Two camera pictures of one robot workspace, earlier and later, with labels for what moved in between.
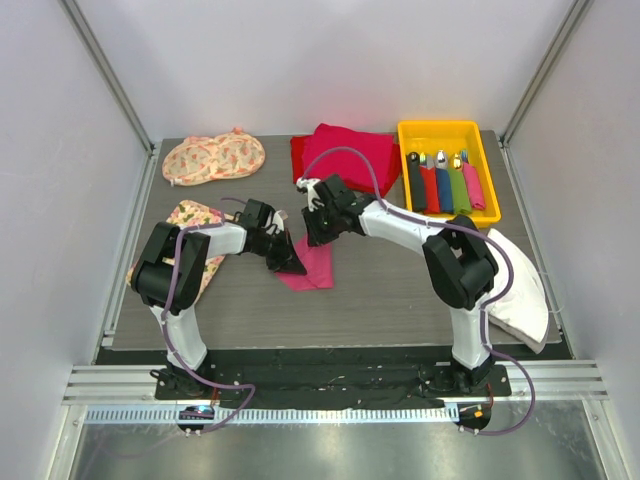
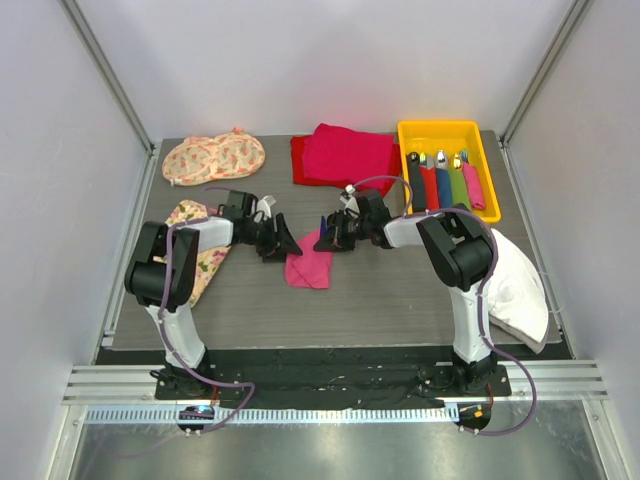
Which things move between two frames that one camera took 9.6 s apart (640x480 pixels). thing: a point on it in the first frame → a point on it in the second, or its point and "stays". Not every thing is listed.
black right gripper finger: [315, 226] → [330, 242]
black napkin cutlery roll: [417, 187] stays
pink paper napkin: [318, 263] stays
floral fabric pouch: [194, 160] stays
